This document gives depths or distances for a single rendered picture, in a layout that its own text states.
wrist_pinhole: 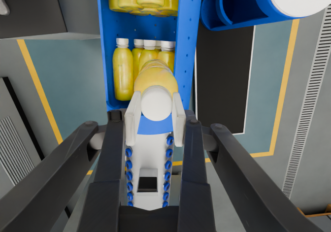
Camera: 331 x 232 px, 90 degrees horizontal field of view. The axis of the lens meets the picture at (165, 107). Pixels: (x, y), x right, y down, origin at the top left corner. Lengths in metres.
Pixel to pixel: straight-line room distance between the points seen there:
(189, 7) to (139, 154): 0.71
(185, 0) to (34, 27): 0.52
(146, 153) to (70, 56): 1.26
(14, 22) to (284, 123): 2.38
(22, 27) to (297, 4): 0.91
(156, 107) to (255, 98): 1.87
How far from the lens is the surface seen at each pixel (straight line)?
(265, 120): 2.22
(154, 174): 0.94
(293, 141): 2.59
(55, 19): 0.72
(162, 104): 0.20
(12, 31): 0.79
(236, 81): 1.70
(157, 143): 0.87
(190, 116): 0.16
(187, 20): 0.46
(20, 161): 2.17
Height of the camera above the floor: 1.65
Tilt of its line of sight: 68 degrees down
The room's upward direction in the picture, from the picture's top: 173 degrees clockwise
